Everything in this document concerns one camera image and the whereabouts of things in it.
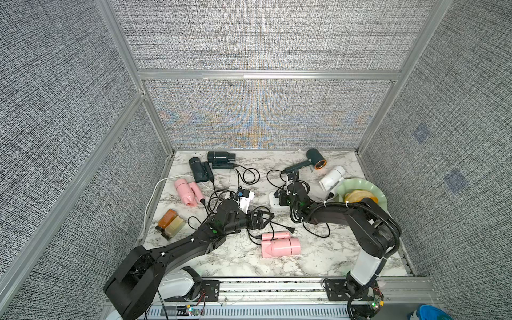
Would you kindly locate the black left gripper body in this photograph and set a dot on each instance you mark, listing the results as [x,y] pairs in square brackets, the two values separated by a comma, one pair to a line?
[251,225]

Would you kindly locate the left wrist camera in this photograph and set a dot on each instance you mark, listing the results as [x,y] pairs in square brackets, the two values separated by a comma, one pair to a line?
[244,198]

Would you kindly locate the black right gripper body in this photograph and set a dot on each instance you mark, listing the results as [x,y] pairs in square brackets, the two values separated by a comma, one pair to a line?
[284,200]

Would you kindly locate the white hair dryer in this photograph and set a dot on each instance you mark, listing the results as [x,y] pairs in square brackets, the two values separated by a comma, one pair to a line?
[333,178]

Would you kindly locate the bread roll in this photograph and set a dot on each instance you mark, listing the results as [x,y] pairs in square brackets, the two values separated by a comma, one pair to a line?
[359,195]

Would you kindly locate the dark green hair dryer back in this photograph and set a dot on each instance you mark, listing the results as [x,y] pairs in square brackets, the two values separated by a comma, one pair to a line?
[221,159]

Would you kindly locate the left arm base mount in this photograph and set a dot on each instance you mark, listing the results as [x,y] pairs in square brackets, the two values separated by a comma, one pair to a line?
[186,285]

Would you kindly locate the pink hair dryer left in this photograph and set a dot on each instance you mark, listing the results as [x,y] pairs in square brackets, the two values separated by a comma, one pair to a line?
[189,193]

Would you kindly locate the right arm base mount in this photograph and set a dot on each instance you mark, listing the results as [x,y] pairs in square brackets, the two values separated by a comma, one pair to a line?
[363,301]

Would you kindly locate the right white power strip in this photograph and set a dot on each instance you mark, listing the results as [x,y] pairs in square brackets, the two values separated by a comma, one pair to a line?
[274,200]

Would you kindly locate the brown spice jar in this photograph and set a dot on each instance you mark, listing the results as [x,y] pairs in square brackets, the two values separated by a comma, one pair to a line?
[166,220]

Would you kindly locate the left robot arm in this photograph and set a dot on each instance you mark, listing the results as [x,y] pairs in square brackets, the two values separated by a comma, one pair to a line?
[134,283]

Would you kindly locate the dark green hair dryer left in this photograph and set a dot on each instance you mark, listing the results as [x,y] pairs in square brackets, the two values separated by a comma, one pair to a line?
[201,170]

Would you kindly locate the dark green hair dryer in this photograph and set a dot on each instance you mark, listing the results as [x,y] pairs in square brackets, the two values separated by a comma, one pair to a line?
[201,170]
[221,159]

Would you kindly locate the pink folded hair dryer front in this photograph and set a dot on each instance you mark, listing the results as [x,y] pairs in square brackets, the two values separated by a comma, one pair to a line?
[279,244]

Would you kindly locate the blue round object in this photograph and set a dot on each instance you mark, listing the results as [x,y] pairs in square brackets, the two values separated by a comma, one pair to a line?
[428,312]

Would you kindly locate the green hair dryer orange nozzle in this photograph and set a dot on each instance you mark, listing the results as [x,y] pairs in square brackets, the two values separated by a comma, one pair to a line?
[314,158]

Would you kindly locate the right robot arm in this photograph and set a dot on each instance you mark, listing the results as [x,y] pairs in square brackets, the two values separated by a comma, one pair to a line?
[377,234]

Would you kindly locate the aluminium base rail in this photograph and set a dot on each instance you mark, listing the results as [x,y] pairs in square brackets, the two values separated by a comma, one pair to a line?
[292,298]

